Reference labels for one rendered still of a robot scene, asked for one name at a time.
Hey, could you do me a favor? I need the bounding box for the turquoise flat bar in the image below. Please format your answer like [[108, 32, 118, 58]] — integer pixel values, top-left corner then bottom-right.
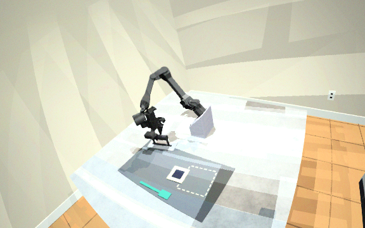
[[139, 181, 172, 200]]

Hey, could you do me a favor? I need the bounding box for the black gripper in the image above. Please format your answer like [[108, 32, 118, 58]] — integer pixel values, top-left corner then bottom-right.
[[144, 117, 165, 141]]

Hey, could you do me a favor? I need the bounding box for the peach square tile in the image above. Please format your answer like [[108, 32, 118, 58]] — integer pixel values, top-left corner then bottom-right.
[[167, 166, 189, 183]]

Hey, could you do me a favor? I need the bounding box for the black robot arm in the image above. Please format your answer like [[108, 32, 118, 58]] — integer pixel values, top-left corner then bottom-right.
[[132, 66, 207, 129]]

